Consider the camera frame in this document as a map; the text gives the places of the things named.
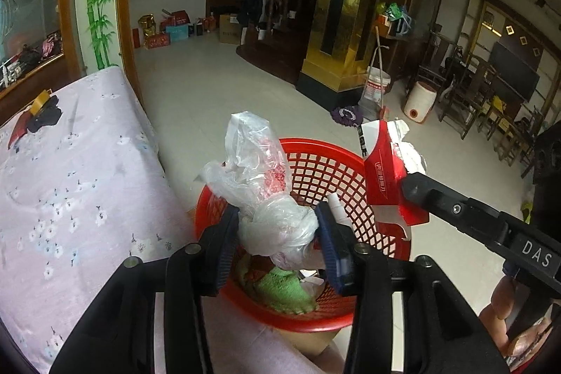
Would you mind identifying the white plastic bucket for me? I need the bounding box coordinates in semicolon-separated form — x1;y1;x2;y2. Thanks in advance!
360;66;392;107

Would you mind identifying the green bag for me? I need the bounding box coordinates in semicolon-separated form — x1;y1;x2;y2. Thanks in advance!
377;1;415;37

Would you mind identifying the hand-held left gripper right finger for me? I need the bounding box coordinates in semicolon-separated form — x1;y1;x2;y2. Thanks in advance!
316;201;511;374

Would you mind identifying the wooden staircase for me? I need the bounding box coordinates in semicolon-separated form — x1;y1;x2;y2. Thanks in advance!
237;0;325;83

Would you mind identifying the red plastic basket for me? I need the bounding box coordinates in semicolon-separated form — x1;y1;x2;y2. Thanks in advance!
194;138;413;333

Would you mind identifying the cardboard box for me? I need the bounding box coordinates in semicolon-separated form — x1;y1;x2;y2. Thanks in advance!
218;14;244;45

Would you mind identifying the red packet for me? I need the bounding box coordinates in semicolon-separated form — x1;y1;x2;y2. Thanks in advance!
363;117;432;241

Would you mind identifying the golden pillar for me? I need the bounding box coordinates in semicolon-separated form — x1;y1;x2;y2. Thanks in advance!
296;0;426;109

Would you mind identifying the clear plastic bag red print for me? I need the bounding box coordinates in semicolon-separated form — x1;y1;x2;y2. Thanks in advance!
193;110;320;270

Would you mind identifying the purple mop head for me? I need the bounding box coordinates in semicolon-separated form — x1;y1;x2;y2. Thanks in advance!
330;104;364;128

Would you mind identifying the wooden counter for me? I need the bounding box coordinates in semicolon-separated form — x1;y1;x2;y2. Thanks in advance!
0;50;71;125

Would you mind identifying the wooden stick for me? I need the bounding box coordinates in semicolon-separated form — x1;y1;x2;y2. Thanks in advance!
374;26;388;70

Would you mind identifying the wooden chair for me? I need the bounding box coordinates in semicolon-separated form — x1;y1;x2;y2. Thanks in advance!
438;50;487;138
480;94;544;166

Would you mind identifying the white plastic bottle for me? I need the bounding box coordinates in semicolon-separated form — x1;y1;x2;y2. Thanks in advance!
326;193;351;226

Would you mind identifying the white round canister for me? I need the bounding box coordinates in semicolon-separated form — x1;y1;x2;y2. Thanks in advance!
403;81;438;124

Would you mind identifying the yellow tape roll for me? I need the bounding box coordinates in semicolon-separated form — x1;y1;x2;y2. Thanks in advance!
28;91;53;114

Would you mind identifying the red gift box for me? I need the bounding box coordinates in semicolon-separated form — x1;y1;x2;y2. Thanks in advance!
144;33;173;49

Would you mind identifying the green towel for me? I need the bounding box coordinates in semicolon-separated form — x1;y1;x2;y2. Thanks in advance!
252;266;318;315

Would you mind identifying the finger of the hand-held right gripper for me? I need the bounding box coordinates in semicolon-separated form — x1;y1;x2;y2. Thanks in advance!
401;172;502;252

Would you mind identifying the person's right hand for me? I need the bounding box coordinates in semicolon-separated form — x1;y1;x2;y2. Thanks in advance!
478;280;557;366

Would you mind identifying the dark hanging jacket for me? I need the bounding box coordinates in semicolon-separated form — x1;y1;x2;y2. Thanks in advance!
239;0;266;28

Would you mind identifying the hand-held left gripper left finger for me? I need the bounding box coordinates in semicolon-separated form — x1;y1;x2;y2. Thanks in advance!
48;203;241;374

